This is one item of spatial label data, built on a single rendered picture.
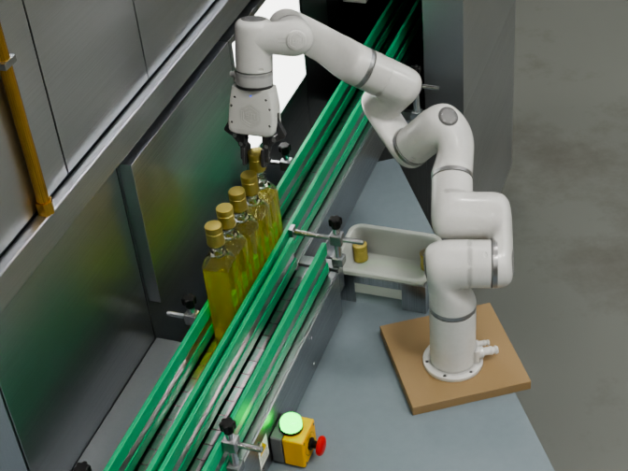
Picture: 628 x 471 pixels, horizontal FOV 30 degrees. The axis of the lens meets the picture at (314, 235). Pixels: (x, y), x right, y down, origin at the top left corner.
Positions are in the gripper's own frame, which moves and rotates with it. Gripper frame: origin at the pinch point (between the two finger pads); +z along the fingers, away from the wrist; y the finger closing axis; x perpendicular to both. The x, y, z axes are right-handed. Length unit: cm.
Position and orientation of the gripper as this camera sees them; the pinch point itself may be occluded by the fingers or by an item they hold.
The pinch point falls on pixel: (255, 155)
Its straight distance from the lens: 243.0
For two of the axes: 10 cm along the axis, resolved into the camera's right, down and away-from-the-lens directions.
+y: 9.4, 1.4, -3.0
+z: 0.0, 9.1, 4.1
